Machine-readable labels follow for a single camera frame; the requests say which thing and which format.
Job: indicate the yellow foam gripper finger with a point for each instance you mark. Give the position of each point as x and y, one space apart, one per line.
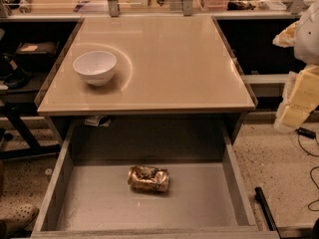
286 38
300 98

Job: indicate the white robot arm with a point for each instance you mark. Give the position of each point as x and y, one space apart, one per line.
306 47

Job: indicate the open grey top drawer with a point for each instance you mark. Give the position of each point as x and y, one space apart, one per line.
88 196

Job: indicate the white paper tag under counter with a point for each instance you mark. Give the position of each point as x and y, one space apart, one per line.
98 120

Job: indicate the black bar on floor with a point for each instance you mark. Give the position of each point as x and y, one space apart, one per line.
261 199

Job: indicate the white ceramic bowl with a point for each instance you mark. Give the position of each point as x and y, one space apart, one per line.
96 68

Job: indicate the black bag on shelf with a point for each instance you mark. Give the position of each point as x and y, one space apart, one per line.
37 57

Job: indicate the white perforated clog shoe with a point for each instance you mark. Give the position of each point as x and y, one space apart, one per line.
20 219

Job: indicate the grey metal post left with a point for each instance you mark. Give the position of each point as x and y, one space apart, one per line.
114 9

